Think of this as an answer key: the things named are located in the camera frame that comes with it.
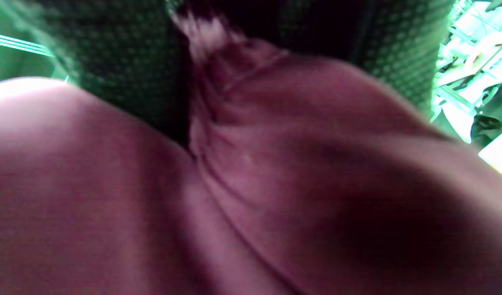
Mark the person's right hand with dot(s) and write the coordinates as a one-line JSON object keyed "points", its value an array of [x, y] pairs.
{"points": [[111, 53]]}

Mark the maroon shorts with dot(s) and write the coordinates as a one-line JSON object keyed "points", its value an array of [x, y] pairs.
{"points": [[234, 205]]}

